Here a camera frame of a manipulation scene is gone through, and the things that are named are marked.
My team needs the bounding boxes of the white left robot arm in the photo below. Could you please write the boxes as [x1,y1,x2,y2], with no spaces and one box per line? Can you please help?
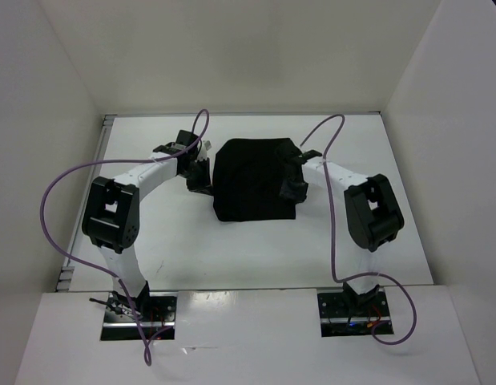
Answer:
[82,130,212,321]

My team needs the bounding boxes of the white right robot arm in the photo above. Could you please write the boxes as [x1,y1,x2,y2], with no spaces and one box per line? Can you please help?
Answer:
[276,144,404,315]

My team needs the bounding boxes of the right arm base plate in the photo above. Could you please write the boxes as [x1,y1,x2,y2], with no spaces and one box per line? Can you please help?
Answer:
[317,288,393,338]

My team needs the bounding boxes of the black skirt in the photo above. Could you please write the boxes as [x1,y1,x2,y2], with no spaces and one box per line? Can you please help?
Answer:
[212,138,296,222]

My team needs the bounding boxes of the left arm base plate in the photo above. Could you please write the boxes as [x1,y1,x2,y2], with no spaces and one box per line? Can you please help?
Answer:
[96,292,177,342]

